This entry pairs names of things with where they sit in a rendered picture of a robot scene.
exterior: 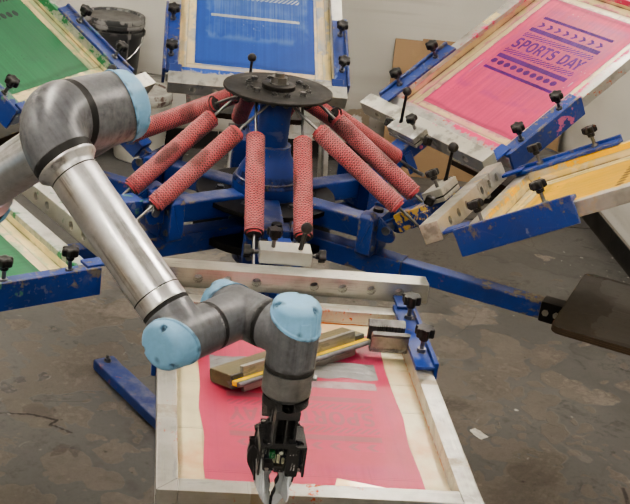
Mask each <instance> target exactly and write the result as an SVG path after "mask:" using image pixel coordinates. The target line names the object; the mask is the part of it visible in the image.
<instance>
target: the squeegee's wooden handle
mask: <svg viewBox="0 0 630 504"><path fill-rule="evenodd" d="M348 331H351V330H350V329H347V328H344V327H341V328H338V329H334V330H331V331H328V332H325V333H322V334H321V336H320V338H319V340H322V339H325V338H328V337H332V336H335V335H338V334H341V333H344V332H348ZM363 338H364V333H360V332H357V331H355V341H357V340H360V339H363ZM265 356H266V351H263V352H260V353H257V354H254V355H251V356H247V357H244V358H241V359H238V360H234V361H231V362H228V363H225V364H222V365H218V366H215V367H212V368H210V380H211V381H212V382H214V383H217V384H220V385H222V386H225V387H227V388H230V389H236V388H238V387H236V386H233V385H232V381H233V380H236V379H239V378H242V377H243V372H241V371H240V365H243V364H246V363H249V362H252V361H255V360H258V359H262V358H265Z"/></svg>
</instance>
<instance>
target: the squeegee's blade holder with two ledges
mask: <svg viewBox="0 0 630 504"><path fill-rule="evenodd" d="M354 341H355V331H353V330H351V331H348V332H344V333H341V334H338V335H335V336H332V337H328V338H325V339H322V340H319V344H318V350H317V353H320V352H323V351H326V350H329V349H332V348H335V347H338V346H341V345H344V344H347V343H351V342H354ZM354 355H355V350H352V351H349V352H346V353H343V354H340V355H337V356H334V357H331V358H328V359H325V360H322V361H319V362H316V364H315V366H323V365H326V364H328V363H333V362H336V361H339V360H342V359H345V358H348V357H351V356H354ZM264 364H265V358H262V359H258V360H255V361H252V362H249V363H246V364H243V365H240V371H241V372H243V377H245V376H249V375H252V374H255V373H258V372H261V371H263V370H264ZM261 386H262V380H261V381H258V382H255V383H252V384H249V385H246V386H243V387H241V391H243V392H246V391H249V390H252V389H255V388H258V387H261Z"/></svg>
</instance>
